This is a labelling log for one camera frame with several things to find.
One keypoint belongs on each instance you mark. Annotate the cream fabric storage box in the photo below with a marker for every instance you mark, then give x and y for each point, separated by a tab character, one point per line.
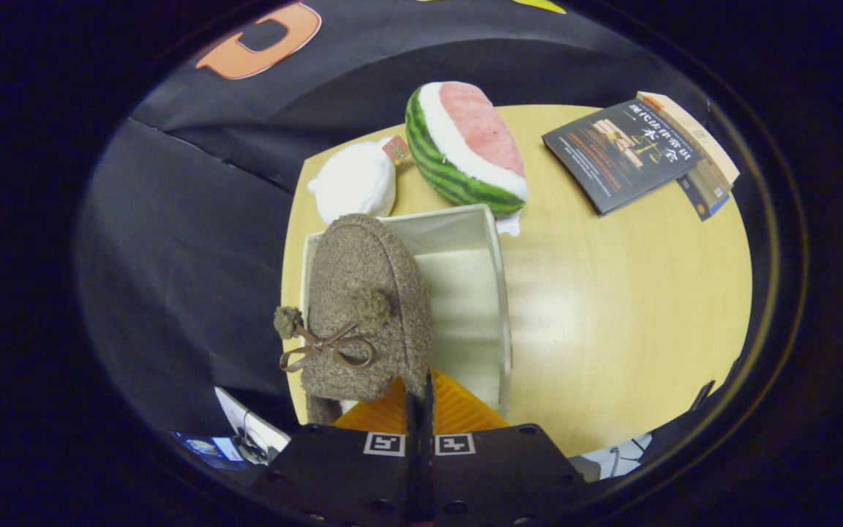
465	307

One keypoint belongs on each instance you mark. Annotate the laptop screen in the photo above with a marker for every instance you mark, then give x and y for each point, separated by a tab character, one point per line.
209	448

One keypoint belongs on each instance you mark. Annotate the watermelon slice plush toy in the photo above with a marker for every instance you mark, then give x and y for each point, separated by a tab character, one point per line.
480	124

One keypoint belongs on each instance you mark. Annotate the white plush toy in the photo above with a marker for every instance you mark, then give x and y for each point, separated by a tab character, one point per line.
356	183

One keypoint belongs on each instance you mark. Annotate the thick tan-edged book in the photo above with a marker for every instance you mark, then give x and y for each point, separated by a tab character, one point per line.
714	165

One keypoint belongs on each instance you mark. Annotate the black cover book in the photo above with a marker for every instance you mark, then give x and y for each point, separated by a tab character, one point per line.
619	154

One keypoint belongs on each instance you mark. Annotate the brown fuzzy bow shoe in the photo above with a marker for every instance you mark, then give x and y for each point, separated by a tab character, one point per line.
363	263

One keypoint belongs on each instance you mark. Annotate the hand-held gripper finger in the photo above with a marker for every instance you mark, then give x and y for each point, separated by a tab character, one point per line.
427	483
413	483

